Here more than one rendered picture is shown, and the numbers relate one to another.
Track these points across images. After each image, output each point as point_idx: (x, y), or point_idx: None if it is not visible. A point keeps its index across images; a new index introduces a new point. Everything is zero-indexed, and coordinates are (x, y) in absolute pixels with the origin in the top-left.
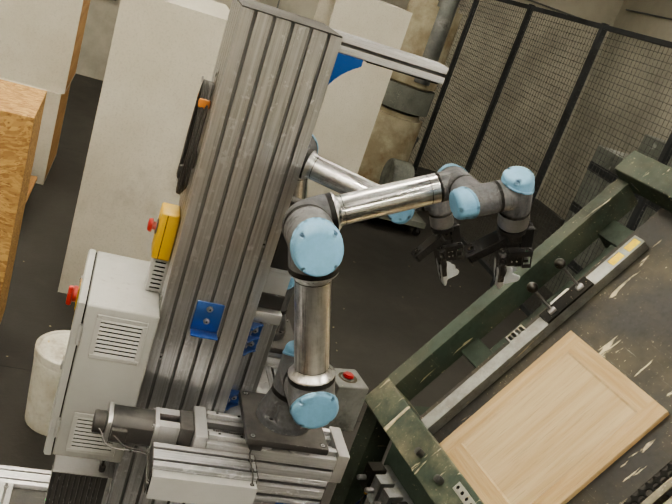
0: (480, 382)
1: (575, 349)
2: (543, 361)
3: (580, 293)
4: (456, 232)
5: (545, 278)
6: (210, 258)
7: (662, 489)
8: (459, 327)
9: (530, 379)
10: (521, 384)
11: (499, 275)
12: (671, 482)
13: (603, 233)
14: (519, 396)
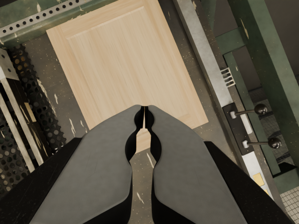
0: (191, 34)
1: (188, 120)
2: (189, 92)
3: (237, 142)
4: None
5: (276, 114)
6: None
7: (34, 147)
8: (260, 27)
9: (177, 77)
10: (176, 69)
11: (6, 204)
12: (36, 154)
13: (295, 171)
14: (166, 64)
